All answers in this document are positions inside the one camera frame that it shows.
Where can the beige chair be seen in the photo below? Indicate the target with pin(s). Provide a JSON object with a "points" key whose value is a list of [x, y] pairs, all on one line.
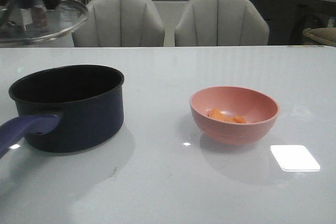
{"points": [[121, 23], [221, 23]]}

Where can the dark blue saucepan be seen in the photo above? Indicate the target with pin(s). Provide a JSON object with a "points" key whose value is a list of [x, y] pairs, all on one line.
{"points": [[65, 109]]}

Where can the left beige chair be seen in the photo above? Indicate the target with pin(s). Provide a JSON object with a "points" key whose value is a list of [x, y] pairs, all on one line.
{"points": [[121, 23]]}

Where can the beige cushion seat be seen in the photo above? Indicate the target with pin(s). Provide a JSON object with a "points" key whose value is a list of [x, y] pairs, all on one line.
{"points": [[320, 36]]}

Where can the glass lid with blue knob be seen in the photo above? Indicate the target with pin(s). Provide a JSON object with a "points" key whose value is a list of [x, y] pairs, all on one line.
{"points": [[28, 22]]}

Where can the right beige chair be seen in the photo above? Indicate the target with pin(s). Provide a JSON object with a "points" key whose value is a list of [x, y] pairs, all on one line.
{"points": [[221, 23]]}

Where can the pink bowl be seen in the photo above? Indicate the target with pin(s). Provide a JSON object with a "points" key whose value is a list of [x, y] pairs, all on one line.
{"points": [[259, 110]]}

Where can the orange ham slice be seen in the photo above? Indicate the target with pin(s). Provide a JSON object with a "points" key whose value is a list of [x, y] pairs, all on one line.
{"points": [[238, 119], [216, 114]]}

